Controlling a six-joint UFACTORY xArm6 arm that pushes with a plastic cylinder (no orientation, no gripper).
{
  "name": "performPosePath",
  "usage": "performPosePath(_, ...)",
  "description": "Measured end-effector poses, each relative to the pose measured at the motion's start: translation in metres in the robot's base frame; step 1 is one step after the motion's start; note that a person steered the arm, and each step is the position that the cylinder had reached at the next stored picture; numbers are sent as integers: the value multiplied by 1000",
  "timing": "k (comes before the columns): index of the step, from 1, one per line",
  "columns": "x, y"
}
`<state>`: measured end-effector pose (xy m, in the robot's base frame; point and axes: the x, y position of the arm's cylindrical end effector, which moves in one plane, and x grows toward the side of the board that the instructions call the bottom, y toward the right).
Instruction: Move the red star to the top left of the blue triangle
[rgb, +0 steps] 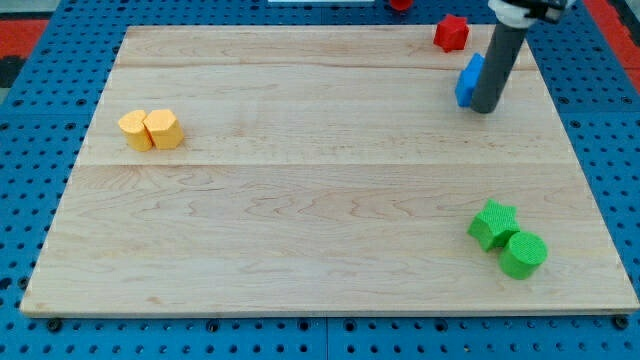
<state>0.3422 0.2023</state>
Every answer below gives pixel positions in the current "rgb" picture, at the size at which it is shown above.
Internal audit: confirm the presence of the yellow hexagon block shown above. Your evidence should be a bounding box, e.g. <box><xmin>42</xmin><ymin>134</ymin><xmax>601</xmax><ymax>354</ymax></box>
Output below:
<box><xmin>143</xmin><ymin>109</ymin><xmax>184</xmax><ymax>150</ymax></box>

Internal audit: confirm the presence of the red star block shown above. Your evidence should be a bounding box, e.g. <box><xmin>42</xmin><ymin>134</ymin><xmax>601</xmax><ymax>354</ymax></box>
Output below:
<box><xmin>433</xmin><ymin>14</ymin><xmax>470</xmax><ymax>53</ymax></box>

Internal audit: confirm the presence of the green star block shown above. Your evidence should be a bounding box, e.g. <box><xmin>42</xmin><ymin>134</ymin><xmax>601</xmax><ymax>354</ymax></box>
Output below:
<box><xmin>467</xmin><ymin>198</ymin><xmax>520</xmax><ymax>252</ymax></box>

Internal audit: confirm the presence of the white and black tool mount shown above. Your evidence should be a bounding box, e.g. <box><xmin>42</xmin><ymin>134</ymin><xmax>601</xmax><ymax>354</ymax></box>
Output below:
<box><xmin>488</xmin><ymin>0</ymin><xmax>575</xmax><ymax>29</ymax></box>

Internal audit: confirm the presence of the blue triangle block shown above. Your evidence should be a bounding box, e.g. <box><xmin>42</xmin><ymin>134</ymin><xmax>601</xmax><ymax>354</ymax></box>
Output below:
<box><xmin>454</xmin><ymin>53</ymin><xmax>485</xmax><ymax>108</ymax></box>

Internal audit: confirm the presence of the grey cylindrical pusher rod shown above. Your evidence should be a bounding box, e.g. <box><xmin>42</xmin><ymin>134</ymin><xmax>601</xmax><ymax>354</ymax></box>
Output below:
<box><xmin>470</xmin><ymin>23</ymin><xmax>528</xmax><ymax>114</ymax></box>

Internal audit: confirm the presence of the yellow half-round block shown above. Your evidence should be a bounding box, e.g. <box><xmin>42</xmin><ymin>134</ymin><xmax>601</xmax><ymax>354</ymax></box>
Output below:
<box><xmin>118</xmin><ymin>110</ymin><xmax>153</xmax><ymax>152</ymax></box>

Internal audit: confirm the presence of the red block at top edge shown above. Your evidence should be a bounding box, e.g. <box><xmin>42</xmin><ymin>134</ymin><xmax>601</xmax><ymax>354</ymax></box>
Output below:
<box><xmin>389</xmin><ymin>0</ymin><xmax>414</xmax><ymax>11</ymax></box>

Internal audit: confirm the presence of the wooden board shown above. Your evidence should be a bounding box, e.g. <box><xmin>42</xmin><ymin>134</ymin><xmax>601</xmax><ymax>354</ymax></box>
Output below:
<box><xmin>20</xmin><ymin>25</ymin><xmax>639</xmax><ymax>318</ymax></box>

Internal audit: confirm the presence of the green cylinder block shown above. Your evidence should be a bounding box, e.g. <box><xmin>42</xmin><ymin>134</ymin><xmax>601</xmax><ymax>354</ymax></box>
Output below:
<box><xmin>498</xmin><ymin>232</ymin><xmax>548</xmax><ymax>280</ymax></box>

